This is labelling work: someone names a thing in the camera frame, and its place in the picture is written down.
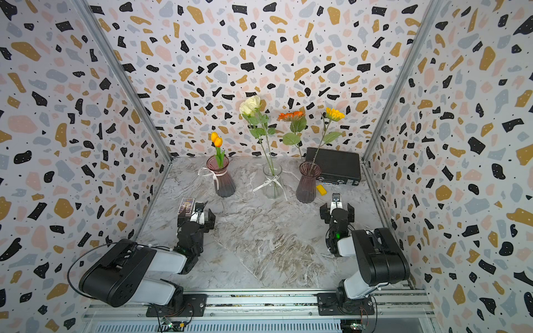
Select orange tulip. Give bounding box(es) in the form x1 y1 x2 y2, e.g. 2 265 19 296
210 132 219 143
213 137 225 169

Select yellow sunflower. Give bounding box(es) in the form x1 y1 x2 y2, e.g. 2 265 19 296
310 108 346 172

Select orange gerbera flower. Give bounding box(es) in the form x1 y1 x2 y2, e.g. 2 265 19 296
277 111 307 159

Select white rose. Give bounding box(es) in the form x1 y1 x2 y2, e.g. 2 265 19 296
238 101 276 178
243 94 278 178

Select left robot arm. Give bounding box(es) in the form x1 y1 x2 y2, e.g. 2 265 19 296
78 210 216 310

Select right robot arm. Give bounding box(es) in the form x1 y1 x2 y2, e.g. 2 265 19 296
317 199 410 316

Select playing card box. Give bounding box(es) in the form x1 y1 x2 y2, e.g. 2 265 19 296
178 198 195 216

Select small yellow block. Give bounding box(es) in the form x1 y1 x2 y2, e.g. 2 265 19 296
316 185 327 196

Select purple glass vase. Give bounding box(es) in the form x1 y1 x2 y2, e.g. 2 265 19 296
296 162 321 203

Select black case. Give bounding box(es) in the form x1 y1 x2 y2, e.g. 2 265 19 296
305 147 362 186

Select red glass vase with ribbon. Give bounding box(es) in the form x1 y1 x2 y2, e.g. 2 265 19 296
198 156 236 198

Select clear glass vase with ribbon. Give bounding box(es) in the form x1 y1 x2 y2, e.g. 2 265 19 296
253 162 288 201

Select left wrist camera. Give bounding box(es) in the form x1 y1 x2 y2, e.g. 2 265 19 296
190 202 205 226

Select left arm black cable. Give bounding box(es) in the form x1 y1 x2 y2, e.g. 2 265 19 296
66 243 126 301

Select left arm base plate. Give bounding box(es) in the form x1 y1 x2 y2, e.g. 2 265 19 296
146 294 208 319

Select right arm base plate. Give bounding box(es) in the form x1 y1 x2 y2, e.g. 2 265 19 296
316 293 376 316

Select aluminium front rail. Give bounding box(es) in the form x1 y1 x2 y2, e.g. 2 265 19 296
82 284 441 332

